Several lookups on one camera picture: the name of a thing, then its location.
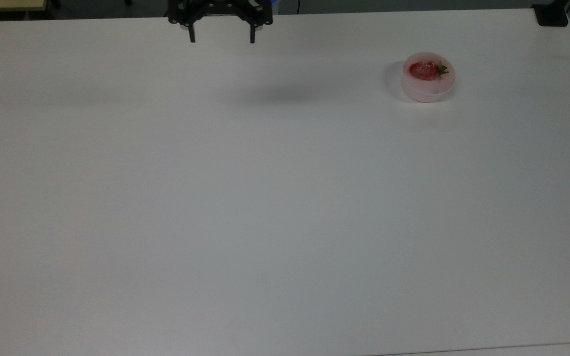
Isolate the red strawberry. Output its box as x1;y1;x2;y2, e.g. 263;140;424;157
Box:
409;60;449;81

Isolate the black table clamp mount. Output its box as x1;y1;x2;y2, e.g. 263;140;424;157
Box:
532;2;570;27

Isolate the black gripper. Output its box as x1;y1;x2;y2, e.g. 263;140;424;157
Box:
168;0;273;44

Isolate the light wooden table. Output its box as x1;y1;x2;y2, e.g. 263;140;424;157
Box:
0;0;48;11

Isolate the pink plastic bowl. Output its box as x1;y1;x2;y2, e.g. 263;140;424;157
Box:
401;52;457;103

